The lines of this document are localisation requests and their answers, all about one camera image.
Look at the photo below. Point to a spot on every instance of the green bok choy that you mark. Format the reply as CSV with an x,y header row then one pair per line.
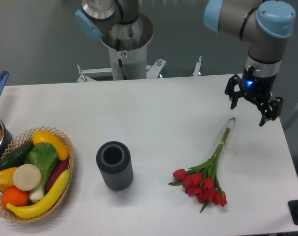
x,y
44,156

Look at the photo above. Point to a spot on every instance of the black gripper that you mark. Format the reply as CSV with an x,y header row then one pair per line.
x,y
257,90

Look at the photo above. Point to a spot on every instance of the red tulip bouquet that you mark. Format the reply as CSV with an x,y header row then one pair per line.
x,y
201,181

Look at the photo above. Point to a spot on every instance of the yellow bell pepper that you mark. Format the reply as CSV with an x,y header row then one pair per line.
x,y
6,178

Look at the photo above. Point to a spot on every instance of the purple sweet potato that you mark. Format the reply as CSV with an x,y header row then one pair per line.
x,y
61,166

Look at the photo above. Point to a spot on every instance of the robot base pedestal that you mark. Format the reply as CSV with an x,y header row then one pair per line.
x,y
123,30

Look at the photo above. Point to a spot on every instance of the green cucumber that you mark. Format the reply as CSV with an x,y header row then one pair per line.
x,y
16,157

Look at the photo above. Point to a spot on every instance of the yellow banana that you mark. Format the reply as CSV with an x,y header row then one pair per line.
x,y
46,203

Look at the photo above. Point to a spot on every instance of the beige round disc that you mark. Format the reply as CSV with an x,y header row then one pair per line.
x,y
26,177

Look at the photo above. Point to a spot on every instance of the dark grey ribbed vase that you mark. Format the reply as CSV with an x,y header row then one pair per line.
x,y
114,162

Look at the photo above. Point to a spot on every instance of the orange fruit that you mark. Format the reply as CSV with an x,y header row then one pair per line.
x,y
14,196

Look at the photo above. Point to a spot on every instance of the woven wicker basket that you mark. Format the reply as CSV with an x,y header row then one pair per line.
x,y
24,138

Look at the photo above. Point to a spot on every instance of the white metal frame bracket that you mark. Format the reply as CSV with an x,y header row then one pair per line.
x,y
152,72

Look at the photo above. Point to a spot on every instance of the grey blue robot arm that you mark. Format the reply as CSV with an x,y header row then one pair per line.
x,y
266,25

